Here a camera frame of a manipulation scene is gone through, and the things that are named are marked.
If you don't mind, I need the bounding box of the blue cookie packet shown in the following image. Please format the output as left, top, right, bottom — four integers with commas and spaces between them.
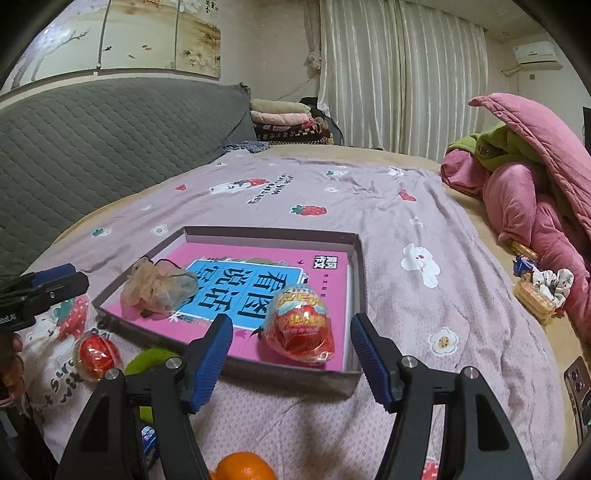
140, 425, 159, 469

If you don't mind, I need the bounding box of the red white toy egg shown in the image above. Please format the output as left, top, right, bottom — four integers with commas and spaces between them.
74, 332, 123, 382

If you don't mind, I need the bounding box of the green fuzzy ring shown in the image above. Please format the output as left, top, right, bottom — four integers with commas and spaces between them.
123, 347, 181, 425

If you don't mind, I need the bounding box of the orange tangerine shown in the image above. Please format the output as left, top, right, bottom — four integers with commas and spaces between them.
209, 451, 277, 480

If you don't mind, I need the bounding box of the red toy egg blue top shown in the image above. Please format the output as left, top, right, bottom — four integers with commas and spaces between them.
259, 284, 335, 365

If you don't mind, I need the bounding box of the person's left hand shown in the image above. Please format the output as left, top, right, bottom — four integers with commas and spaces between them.
1, 330, 26, 408

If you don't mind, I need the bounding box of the grey quilted headboard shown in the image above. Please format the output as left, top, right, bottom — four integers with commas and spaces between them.
1, 77, 256, 280

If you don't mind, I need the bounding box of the white patterned scrunchie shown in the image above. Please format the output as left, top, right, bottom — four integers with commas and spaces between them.
532, 268, 575, 309

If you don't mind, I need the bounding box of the blue candy wrapper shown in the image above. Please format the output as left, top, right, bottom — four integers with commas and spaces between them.
513, 254, 539, 278

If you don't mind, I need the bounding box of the pink and blue book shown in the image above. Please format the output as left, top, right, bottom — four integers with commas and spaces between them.
102, 240, 349, 371

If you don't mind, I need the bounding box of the grey cardboard box tray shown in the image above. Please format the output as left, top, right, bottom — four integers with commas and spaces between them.
92, 226, 367, 398

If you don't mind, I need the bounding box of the pink quilted duvet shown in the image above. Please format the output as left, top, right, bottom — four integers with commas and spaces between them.
441, 93, 590, 343

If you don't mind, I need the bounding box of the green garment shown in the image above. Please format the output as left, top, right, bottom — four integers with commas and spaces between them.
446, 122, 545, 172

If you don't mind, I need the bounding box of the stack of folded blankets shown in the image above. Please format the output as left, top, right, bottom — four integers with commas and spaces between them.
250, 98, 335, 145

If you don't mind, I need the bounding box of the black television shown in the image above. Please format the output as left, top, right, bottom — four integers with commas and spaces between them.
582, 106, 591, 155

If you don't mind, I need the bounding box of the white striped curtain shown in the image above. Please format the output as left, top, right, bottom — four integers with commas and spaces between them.
307, 1, 489, 160

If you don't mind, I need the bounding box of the white air conditioner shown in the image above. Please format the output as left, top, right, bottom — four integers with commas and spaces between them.
513, 40, 563, 70

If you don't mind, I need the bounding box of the flower wall painting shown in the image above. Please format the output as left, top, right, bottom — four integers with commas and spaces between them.
1, 0, 221, 94

